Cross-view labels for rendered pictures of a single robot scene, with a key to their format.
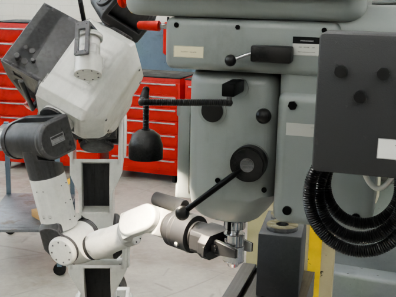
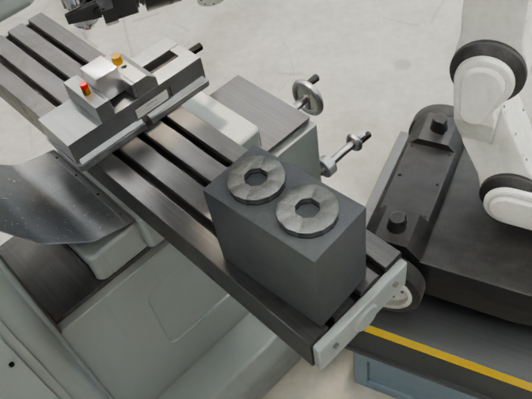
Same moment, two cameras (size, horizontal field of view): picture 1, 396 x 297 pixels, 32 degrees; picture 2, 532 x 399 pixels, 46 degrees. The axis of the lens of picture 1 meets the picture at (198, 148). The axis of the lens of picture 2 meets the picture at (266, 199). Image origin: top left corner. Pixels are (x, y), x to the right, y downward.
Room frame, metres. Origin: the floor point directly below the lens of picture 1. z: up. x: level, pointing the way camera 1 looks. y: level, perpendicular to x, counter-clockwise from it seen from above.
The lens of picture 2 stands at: (2.26, -0.73, 1.83)
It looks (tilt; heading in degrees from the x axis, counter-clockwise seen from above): 50 degrees down; 128
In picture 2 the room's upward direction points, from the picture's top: 11 degrees counter-clockwise
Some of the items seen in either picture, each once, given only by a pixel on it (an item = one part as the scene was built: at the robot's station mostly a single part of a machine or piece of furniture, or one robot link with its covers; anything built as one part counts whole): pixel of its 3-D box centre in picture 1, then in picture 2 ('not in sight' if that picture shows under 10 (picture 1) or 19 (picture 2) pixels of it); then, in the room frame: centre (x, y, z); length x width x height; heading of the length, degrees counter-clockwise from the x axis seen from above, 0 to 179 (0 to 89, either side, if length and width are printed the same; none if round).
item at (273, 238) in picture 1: (282, 251); (287, 232); (1.92, -0.25, 1.04); 0.22 x 0.12 x 0.20; 168
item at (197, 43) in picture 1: (261, 42); not in sight; (1.42, -0.12, 1.68); 0.34 x 0.24 x 0.10; 74
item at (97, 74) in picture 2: not in sight; (103, 79); (1.40, -0.07, 1.05); 0.06 x 0.05 x 0.06; 163
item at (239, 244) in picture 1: (233, 248); (81, 7); (1.43, -0.08, 1.23); 0.05 x 0.05 x 0.06
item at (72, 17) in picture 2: (241, 243); (83, 14); (1.46, -0.10, 1.23); 0.06 x 0.02 x 0.03; 49
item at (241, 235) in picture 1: (234, 234); not in sight; (1.43, -0.08, 1.26); 0.05 x 0.05 x 0.01
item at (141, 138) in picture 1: (145, 143); not in sight; (1.41, 0.11, 1.47); 0.07 x 0.07 x 0.06
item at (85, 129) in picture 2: not in sight; (123, 92); (1.41, -0.05, 0.99); 0.35 x 0.15 x 0.11; 73
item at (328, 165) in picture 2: not in sight; (344, 150); (1.72, 0.39, 0.52); 0.22 x 0.06 x 0.06; 74
